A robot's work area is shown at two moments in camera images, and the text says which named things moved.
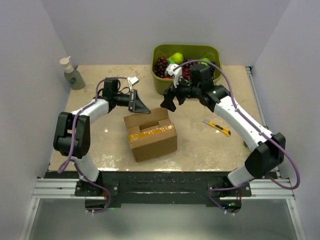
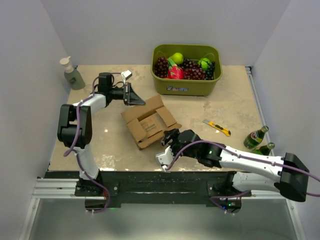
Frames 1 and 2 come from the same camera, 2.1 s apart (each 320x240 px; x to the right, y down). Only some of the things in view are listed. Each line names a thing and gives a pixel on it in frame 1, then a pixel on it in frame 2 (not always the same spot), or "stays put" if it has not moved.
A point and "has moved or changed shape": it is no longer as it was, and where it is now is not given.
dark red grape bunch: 160,67 stays put
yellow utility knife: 226,131 stays put
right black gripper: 168,103 → 169,135
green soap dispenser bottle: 74,79 stays put
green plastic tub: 196,52 stays put
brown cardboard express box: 151,135 has moved or changed shape
